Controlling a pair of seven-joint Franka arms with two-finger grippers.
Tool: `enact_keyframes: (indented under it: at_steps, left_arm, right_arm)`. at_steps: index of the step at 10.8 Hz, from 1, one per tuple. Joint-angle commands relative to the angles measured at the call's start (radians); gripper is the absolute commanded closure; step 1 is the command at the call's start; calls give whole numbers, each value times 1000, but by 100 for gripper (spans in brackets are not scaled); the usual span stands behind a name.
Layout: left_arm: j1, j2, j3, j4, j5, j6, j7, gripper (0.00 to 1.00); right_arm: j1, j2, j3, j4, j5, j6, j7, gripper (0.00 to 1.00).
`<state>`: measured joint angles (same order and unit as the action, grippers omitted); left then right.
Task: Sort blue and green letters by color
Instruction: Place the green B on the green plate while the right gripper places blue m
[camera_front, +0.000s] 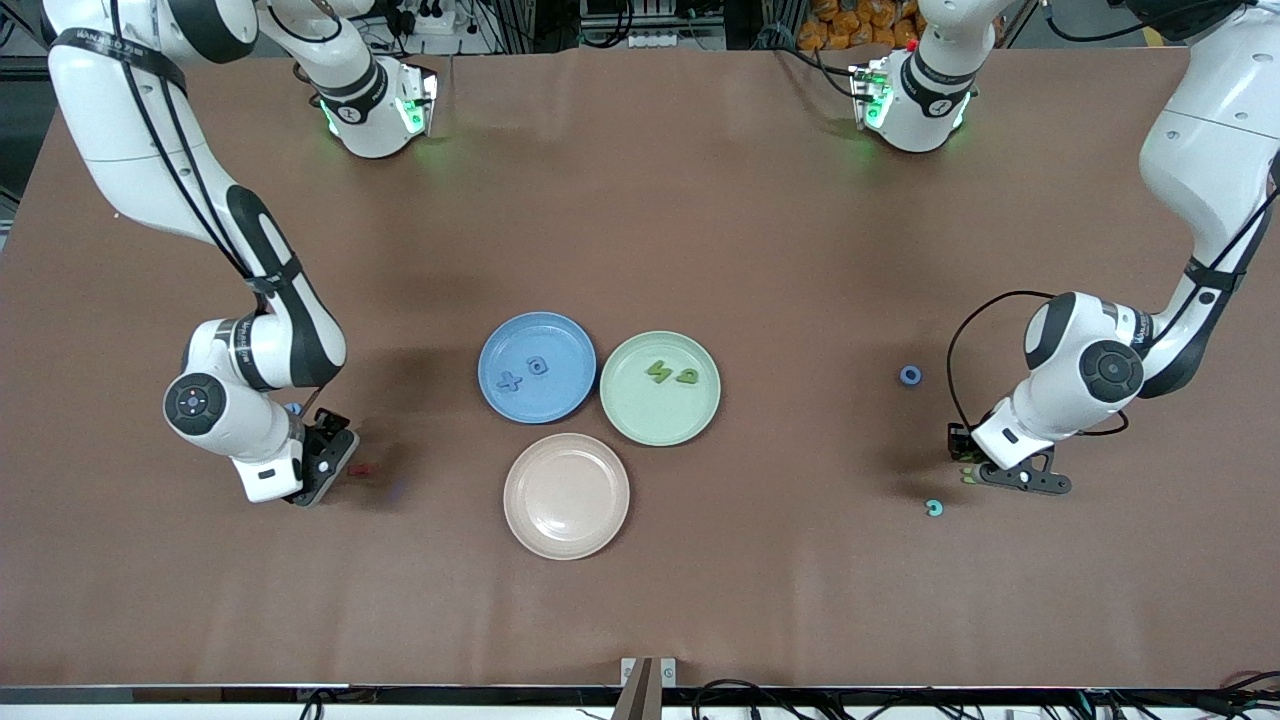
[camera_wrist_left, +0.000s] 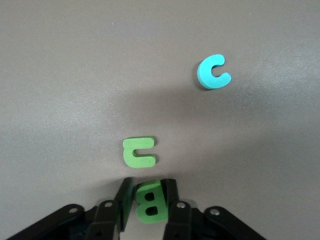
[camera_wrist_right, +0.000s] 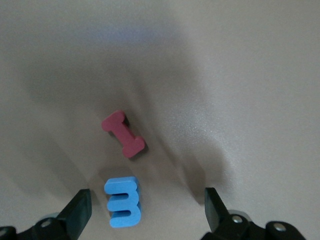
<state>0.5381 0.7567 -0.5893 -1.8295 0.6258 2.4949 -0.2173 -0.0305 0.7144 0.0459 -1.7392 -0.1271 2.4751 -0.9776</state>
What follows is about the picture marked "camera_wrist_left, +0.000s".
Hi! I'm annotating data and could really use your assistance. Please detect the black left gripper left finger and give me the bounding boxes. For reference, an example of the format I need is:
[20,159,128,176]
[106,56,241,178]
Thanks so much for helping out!
[6,177,135,240]

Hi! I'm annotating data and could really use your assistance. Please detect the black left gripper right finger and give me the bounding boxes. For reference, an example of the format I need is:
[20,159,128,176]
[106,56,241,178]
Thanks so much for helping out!
[162,178,267,240]

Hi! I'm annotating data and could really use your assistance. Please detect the green foam letter B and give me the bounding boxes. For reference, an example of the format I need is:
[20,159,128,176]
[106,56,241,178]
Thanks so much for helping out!
[134,179,170,224]

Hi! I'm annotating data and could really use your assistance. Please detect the green foam letter u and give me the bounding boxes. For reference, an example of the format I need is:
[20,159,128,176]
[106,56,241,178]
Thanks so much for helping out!
[122,136,157,168]

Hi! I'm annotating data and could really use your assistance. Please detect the teal foam letter c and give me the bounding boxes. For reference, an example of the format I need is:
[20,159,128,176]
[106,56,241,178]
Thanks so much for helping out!
[197,53,233,90]

